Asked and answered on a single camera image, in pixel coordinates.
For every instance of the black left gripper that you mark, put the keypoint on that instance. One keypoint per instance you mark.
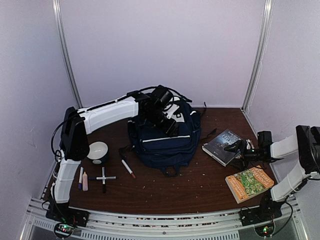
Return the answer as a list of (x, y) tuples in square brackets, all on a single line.
[(170, 129)]

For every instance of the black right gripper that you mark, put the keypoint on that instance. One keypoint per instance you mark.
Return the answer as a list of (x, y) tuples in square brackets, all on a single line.
[(238, 145)]

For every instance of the pink illustrated paperback book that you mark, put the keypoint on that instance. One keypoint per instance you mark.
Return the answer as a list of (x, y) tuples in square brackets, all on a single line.
[(245, 153)]

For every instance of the dark blue-grey paperback book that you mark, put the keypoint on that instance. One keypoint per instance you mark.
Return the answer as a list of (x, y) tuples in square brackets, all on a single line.
[(216, 147)]

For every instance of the navy blue student backpack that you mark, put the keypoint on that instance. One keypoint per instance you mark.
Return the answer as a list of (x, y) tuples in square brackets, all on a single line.
[(159, 151)]

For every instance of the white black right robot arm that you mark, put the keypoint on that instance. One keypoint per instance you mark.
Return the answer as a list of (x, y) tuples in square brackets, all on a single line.
[(305, 142)]

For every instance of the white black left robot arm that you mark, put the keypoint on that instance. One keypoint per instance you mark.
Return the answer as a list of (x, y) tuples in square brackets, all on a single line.
[(74, 145)]

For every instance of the orange green treehouse book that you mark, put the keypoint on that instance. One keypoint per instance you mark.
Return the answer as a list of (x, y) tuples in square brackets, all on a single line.
[(249, 183)]

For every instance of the white marker red cap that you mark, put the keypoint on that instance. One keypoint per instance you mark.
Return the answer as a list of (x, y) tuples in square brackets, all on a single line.
[(128, 168)]

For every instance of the white bowl teal outside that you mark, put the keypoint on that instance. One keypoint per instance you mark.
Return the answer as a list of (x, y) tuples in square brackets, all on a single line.
[(98, 153)]

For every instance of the black white marker vertical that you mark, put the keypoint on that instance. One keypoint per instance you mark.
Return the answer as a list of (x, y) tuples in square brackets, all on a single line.
[(103, 180)]

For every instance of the blue white marker horizontal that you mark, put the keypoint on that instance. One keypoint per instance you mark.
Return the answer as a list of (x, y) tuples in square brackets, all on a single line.
[(100, 178)]

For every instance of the white marker blue cap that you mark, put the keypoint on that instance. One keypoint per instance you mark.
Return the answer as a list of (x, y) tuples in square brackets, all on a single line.
[(80, 179)]

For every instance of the pink white correction stick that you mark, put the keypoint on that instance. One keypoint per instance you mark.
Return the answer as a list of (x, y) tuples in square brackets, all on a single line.
[(85, 186)]

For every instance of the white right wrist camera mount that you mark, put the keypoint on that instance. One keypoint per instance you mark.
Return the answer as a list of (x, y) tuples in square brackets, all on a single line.
[(249, 144)]

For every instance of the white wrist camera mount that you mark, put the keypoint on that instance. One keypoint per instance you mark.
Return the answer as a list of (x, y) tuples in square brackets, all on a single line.
[(249, 144), (170, 109)]

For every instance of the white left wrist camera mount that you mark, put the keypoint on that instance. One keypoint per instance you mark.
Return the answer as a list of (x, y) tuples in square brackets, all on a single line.
[(170, 109)]

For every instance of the aluminium right corner post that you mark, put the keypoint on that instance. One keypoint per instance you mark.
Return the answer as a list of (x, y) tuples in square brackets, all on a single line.
[(261, 46)]

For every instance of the aluminium corner post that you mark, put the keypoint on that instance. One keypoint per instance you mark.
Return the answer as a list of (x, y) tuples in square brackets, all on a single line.
[(261, 46), (65, 52)]

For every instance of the aluminium left corner post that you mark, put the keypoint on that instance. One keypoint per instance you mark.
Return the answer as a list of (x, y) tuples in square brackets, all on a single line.
[(65, 52)]

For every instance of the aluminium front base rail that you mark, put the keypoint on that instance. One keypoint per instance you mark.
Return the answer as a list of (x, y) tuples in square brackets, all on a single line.
[(219, 225)]

